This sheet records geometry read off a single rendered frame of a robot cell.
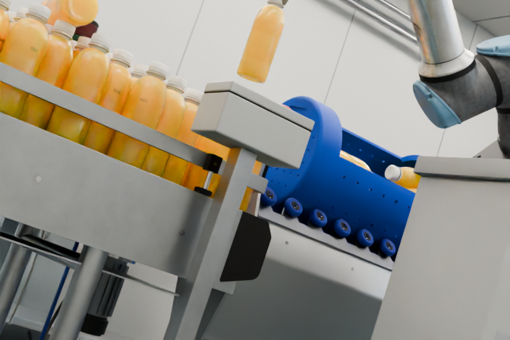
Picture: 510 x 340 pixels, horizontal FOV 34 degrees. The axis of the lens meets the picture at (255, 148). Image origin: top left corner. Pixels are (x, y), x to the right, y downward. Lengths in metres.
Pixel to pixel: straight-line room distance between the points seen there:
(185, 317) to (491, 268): 0.57
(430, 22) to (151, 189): 0.63
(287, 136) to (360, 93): 4.72
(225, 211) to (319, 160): 0.39
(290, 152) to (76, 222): 0.42
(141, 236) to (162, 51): 3.97
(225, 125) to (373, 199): 0.58
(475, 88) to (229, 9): 4.11
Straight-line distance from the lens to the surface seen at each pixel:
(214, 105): 1.56
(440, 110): 1.73
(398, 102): 6.53
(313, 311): 1.96
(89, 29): 2.14
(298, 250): 1.90
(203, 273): 1.57
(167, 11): 5.55
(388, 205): 2.03
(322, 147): 1.90
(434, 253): 1.76
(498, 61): 1.78
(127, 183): 1.57
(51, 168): 1.51
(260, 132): 1.57
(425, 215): 1.82
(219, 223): 1.57
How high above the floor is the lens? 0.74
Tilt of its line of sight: 10 degrees up
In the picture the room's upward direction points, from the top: 19 degrees clockwise
